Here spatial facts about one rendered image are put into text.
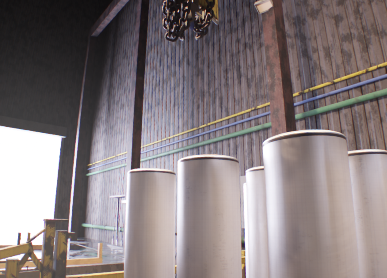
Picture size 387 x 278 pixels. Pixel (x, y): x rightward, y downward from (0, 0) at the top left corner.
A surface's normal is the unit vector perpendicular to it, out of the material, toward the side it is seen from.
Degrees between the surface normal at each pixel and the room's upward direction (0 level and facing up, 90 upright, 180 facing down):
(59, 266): 90
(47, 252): 90
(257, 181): 90
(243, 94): 90
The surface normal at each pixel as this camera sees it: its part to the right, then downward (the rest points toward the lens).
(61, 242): 0.63, -0.21
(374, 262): -0.33, -0.26
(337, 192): 0.29, -0.26
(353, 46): -0.78, -0.17
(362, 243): -0.61, -0.22
